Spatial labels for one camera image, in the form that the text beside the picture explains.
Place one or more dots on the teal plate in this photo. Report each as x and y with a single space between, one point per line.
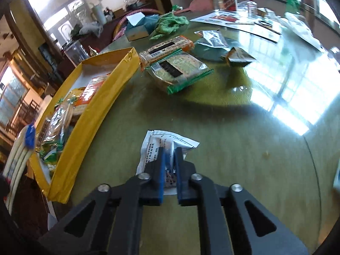
207 52

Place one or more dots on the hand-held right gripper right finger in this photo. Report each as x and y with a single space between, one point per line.
179 183

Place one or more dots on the teal tissue box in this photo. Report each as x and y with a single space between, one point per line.
136 28

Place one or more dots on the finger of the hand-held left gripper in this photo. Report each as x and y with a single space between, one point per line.
29 136

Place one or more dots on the white plastic bag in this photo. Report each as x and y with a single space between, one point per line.
305 29

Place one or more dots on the clear round cracker packet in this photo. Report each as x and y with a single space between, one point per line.
62 119

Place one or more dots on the orange red snack packet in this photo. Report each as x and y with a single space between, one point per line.
91 93

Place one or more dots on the green yellow snack packet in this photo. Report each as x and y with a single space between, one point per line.
51 156

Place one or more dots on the pink hand fan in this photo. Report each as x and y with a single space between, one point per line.
202 2

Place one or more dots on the small clear bottle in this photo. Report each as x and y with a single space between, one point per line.
251 5

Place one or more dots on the black scissors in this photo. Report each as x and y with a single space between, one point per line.
264 24

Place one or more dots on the orange edged cracker packet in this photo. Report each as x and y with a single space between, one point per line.
170 45

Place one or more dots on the silver foil packet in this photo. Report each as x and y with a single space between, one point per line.
211 38

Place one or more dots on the yellow cardboard tray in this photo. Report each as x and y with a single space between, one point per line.
87 143

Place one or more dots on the dark wooden sideboard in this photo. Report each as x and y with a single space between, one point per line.
106 32

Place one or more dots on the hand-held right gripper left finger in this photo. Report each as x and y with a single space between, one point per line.
160 180

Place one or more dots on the small cardboard box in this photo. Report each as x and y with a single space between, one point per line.
265 12

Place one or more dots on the printed paper sheet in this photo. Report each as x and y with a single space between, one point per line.
239 22

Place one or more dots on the green cloth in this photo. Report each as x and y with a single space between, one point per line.
170 24

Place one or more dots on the green edged cracker packet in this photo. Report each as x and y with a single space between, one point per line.
180 70

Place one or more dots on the white sachet packet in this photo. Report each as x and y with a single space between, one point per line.
159 140

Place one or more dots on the white thermos flask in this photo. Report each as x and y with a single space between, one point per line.
98 13

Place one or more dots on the brown gold snack packet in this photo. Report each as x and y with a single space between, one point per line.
237 57

